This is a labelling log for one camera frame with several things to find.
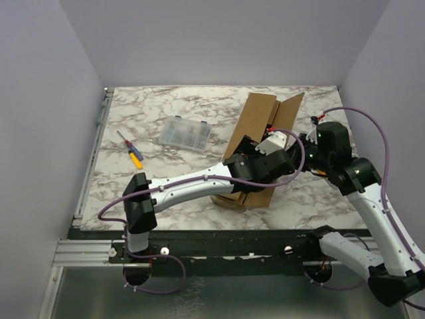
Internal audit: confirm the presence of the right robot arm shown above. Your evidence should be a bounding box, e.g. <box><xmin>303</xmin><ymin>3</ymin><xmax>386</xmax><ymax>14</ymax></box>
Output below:
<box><xmin>288</xmin><ymin>122</ymin><xmax>424</xmax><ymax>306</ymax></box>

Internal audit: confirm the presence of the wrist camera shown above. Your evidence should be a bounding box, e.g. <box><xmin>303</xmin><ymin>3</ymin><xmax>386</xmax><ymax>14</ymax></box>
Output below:
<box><xmin>255</xmin><ymin>132</ymin><xmax>288</xmax><ymax>156</ymax></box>
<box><xmin>306</xmin><ymin>114</ymin><xmax>325</xmax><ymax>143</ymax></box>

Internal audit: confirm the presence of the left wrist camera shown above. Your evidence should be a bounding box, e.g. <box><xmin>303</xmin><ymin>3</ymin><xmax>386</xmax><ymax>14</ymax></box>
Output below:
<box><xmin>255</xmin><ymin>132</ymin><xmax>288</xmax><ymax>156</ymax></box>

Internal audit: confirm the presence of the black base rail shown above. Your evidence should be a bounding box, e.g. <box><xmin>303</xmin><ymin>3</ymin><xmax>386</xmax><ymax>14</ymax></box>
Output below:
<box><xmin>68</xmin><ymin>227</ymin><xmax>379</xmax><ymax>276</ymax></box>

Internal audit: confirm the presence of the brown cardboard express box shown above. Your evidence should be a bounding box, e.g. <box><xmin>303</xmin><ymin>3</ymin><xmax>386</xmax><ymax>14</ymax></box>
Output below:
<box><xmin>211</xmin><ymin>92</ymin><xmax>305</xmax><ymax>211</ymax></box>

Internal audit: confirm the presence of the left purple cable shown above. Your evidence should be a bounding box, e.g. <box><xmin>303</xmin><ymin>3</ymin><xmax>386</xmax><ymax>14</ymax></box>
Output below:
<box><xmin>98</xmin><ymin>128</ymin><xmax>306</xmax><ymax>294</ymax></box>

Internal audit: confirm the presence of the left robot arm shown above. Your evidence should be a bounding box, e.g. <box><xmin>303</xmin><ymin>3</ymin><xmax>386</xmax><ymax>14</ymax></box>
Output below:
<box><xmin>123</xmin><ymin>132</ymin><xmax>295</xmax><ymax>263</ymax></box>

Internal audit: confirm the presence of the aluminium frame rail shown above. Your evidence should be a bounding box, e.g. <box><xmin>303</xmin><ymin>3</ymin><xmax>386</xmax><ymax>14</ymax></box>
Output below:
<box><xmin>38</xmin><ymin>87</ymin><xmax>115</xmax><ymax>318</ymax></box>

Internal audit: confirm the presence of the red handled screwdriver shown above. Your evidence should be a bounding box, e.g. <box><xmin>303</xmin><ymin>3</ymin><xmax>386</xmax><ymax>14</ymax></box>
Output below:
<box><xmin>117</xmin><ymin>130</ymin><xmax>133</xmax><ymax>150</ymax></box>

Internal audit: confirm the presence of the clear plastic screw box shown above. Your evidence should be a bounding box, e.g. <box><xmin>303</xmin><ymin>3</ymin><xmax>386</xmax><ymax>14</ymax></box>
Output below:
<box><xmin>159</xmin><ymin>116</ymin><xmax>213</xmax><ymax>152</ymax></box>

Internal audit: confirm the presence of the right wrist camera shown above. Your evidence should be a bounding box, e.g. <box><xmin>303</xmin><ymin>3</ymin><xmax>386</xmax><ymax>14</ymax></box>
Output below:
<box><xmin>306</xmin><ymin>114</ymin><xmax>325</xmax><ymax>143</ymax></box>

